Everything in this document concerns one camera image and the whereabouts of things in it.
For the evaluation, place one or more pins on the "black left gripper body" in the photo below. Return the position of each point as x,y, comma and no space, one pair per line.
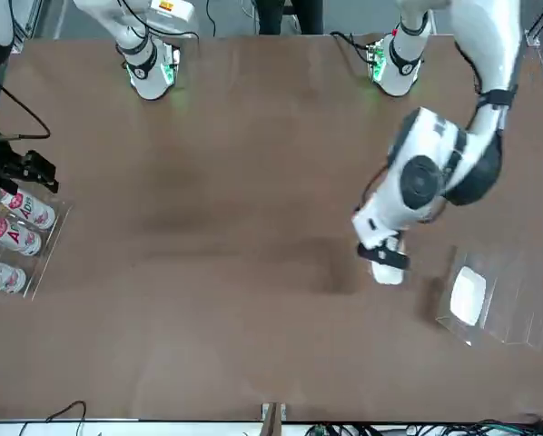
391,261

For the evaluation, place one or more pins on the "clear plastic bottle shelf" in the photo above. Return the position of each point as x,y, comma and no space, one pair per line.
53,236

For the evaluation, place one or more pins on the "person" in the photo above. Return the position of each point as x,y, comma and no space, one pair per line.
308,18

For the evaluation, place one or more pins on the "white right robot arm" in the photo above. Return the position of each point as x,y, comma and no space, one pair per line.
149,77

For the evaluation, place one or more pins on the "clear plastic stepped holder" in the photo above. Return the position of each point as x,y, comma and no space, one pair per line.
512,295

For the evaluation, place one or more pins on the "aluminium corner post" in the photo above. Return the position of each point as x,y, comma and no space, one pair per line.
532,38
26,27

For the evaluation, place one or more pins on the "large white box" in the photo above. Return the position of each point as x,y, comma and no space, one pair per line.
387,275

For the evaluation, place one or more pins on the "white bottle pink cap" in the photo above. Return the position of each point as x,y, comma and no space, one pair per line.
12,236
3,277
35,213

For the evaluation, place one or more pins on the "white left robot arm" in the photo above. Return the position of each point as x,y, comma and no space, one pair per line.
489,54

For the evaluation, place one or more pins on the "aluminium frame post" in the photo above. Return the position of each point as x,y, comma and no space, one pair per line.
275,418

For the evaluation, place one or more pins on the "white cabinet with yellow label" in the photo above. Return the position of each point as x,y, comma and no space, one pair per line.
180,11

